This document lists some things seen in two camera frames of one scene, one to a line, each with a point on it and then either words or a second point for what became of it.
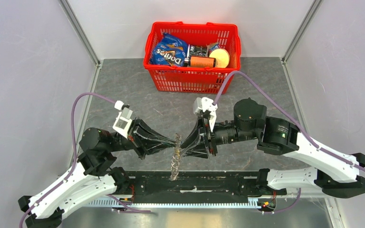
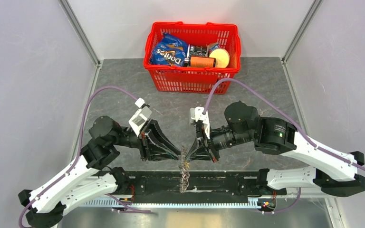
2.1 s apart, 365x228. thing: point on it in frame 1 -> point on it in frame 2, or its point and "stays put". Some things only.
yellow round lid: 222,57 stays put
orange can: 196,61 stays put
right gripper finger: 195,136 -> 195,147
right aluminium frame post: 302,29 stays put
